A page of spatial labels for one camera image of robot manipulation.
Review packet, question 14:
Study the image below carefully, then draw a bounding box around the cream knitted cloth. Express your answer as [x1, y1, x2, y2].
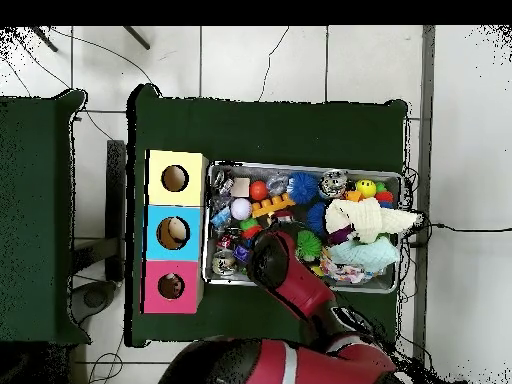
[324, 196, 421, 245]

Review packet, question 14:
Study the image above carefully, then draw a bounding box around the mint green knitted cloth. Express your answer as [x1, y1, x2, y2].
[328, 235, 401, 273]

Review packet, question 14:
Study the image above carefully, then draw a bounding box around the wooden box with three holes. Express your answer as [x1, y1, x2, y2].
[139, 148, 210, 315]

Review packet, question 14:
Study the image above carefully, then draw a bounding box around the long orange building brick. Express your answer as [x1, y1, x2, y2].
[251, 192, 297, 219]

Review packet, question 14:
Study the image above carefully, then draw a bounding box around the blue spiky ball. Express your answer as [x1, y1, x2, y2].
[306, 201, 327, 237]

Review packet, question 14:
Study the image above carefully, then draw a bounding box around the orange ball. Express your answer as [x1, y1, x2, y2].
[249, 180, 269, 201]

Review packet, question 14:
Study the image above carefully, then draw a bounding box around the blue spiky toy with eyes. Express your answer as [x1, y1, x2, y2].
[286, 172, 320, 205]

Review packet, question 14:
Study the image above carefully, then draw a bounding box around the bright green spiky ball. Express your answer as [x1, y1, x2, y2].
[295, 229, 323, 262]

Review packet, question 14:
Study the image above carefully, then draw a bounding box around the white baseball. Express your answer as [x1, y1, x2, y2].
[230, 197, 253, 221]

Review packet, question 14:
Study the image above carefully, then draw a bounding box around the dark green tablecloth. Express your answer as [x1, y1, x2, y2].
[0, 88, 92, 346]
[124, 83, 409, 348]

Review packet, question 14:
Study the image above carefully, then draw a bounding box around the yellow ball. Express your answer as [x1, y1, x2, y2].
[355, 178, 378, 199]

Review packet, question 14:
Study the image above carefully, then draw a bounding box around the black upright panel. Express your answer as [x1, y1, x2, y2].
[105, 139, 127, 281]

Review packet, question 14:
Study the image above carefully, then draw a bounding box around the grey stand base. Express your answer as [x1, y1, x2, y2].
[70, 279, 119, 325]

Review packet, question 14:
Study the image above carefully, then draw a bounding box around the black stand leg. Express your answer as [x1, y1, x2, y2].
[123, 25, 151, 51]
[31, 25, 59, 53]

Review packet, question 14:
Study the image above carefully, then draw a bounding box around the shallow wire mesh bin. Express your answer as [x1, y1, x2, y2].
[201, 161, 403, 295]

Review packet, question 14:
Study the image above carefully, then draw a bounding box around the thin black cable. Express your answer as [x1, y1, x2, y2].
[257, 25, 290, 102]
[405, 222, 512, 235]

